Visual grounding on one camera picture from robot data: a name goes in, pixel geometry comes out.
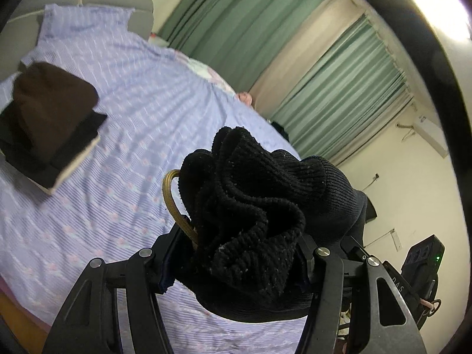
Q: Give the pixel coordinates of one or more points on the white pink quilt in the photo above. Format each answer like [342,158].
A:
[206,72]

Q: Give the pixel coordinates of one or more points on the pink plush toy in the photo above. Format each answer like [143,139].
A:
[245,99]

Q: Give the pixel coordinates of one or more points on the beige curtain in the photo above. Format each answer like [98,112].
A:
[309,44]

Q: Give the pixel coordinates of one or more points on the white air conditioner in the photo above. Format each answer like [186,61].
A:
[431,134]

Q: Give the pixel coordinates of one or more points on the dark cloth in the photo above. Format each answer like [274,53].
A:
[281,129]

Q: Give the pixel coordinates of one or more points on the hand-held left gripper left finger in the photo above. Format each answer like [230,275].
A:
[121,295]

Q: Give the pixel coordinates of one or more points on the black folded garment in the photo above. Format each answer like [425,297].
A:
[73,143]

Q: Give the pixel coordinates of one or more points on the green curtain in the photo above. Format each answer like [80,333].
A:
[346,96]
[250,14]

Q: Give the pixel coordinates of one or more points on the purple striped pillow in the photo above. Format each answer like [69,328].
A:
[84,22]

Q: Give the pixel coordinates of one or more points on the purple striped bed sheet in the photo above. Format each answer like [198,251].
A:
[147,118]

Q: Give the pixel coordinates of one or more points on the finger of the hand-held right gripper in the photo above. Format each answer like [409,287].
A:
[354,249]

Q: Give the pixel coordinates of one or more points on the white folded garment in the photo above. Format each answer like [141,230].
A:
[72,173]

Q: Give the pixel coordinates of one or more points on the brown folded garment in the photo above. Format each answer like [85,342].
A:
[51,103]

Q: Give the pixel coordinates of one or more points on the grey padded headboard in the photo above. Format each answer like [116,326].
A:
[110,3]

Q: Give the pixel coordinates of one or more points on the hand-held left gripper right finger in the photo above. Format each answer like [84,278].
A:
[326,280]

